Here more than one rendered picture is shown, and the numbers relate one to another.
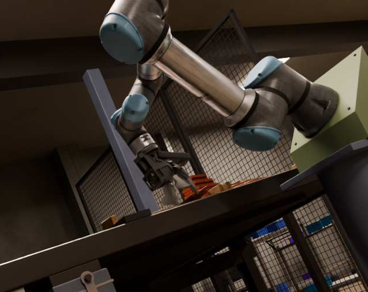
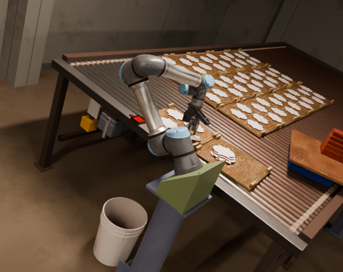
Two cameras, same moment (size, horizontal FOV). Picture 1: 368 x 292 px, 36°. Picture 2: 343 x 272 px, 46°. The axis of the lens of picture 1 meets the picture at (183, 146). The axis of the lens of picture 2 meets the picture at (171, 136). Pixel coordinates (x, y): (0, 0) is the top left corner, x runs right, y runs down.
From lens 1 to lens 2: 2.51 m
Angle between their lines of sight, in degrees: 77
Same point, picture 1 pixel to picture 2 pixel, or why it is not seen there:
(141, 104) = (182, 90)
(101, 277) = (112, 122)
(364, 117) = (161, 187)
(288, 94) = (168, 149)
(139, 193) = not seen: outside the picture
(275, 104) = (159, 145)
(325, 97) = (177, 167)
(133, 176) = not seen: outside the picture
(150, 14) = (129, 75)
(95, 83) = not seen: outside the picture
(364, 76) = (183, 182)
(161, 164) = (188, 115)
